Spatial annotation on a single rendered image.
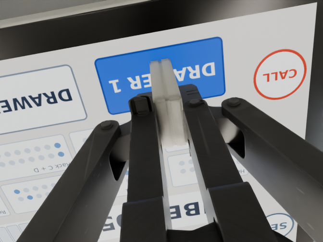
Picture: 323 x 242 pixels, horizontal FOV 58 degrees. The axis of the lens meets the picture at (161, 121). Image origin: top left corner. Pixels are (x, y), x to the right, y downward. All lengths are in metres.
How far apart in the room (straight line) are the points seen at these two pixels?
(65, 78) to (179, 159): 0.12
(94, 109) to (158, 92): 0.09
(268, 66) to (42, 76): 0.17
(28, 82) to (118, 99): 0.07
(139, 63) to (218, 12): 0.07
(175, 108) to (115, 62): 0.08
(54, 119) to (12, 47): 0.06
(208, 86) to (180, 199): 0.12
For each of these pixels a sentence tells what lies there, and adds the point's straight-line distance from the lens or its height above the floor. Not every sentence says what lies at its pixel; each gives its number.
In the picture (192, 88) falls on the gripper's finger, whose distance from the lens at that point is 0.18.
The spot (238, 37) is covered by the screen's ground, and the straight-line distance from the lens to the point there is 0.22.
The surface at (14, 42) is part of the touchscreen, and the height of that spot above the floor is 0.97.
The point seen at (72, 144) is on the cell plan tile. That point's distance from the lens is 0.25.
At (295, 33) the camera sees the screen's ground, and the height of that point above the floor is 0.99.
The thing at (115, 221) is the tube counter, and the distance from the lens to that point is 0.31.
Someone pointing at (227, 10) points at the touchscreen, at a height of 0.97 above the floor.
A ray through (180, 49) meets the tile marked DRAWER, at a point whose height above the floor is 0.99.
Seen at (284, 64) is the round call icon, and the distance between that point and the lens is 0.24.
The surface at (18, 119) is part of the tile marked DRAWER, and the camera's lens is 0.25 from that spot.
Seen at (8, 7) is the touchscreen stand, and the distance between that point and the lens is 0.38.
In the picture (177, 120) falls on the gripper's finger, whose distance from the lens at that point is 0.15.
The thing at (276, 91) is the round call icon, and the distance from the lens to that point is 0.25.
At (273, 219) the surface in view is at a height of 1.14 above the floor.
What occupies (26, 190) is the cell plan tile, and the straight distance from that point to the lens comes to 0.29.
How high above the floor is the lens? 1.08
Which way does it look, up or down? 11 degrees down
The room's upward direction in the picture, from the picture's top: 170 degrees clockwise
